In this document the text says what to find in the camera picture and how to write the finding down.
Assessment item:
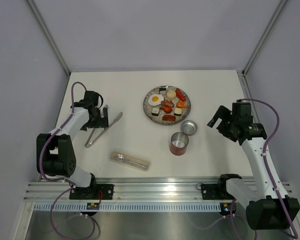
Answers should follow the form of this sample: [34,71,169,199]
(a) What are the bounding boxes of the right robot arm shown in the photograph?
[200,102,300,230]

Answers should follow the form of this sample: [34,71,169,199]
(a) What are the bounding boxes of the red sausage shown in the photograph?
[162,114,176,122]
[175,88,187,102]

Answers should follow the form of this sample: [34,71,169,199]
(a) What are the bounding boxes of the left aluminium frame post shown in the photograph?
[25,0,71,78]

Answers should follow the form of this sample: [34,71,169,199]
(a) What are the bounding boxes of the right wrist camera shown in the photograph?
[232,101,252,118]

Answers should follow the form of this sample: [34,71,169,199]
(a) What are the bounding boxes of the speckled ceramic plate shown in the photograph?
[142,85,191,125]

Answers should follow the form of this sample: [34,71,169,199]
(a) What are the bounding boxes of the metal spoon in case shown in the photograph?
[115,154,148,169]

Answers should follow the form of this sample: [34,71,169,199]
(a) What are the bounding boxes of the sushi piece top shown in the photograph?
[159,87,167,95]

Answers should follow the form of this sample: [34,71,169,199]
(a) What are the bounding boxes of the beige steamed bun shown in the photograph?
[166,89,177,100]

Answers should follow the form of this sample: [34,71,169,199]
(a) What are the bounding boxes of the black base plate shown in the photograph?
[200,183,234,200]
[69,183,114,200]

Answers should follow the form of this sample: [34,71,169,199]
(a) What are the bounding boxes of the white slotted cable duct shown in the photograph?
[34,202,221,213]

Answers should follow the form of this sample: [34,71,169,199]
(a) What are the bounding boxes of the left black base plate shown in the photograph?
[69,183,114,200]

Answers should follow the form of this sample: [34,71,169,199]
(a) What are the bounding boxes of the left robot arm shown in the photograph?
[36,102,109,199]

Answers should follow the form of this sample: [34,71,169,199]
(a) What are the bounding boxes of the metal serving tongs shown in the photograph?
[84,111,123,149]

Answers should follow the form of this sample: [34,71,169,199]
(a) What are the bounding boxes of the orange red chicken wing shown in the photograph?
[159,106,173,114]

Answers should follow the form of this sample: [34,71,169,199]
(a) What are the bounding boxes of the silver tin lid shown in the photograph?
[180,120,198,136]

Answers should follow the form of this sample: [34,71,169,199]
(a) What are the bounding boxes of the bacon wrapped roll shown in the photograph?
[161,99,175,108]

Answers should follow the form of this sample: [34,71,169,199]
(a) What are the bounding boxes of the aluminium frame post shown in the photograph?
[242,0,289,77]
[25,0,71,78]

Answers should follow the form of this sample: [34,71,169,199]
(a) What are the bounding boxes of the red sausage top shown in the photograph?
[175,88,187,102]

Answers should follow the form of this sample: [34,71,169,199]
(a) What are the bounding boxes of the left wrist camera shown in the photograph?
[83,90,104,109]

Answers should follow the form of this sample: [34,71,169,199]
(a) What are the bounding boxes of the right aluminium frame post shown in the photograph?
[242,0,289,77]

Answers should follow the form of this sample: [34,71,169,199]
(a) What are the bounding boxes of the toy fried egg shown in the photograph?
[148,94,164,107]

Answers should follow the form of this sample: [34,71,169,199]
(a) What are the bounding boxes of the red tin can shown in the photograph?
[169,132,190,156]

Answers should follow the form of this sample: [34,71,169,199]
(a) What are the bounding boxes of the orange chicken drumstick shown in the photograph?
[176,100,190,109]

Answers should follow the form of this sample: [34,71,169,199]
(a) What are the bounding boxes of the red sausage bottom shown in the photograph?
[162,114,176,122]

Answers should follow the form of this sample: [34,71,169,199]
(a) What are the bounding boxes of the aluminium mounting rail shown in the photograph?
[23,177,218,203]

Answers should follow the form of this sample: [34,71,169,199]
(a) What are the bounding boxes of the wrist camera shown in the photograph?
[232,101,252,118]
[83,90,104,109]

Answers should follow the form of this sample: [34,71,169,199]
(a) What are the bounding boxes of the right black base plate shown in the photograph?
[200,183,234,200]

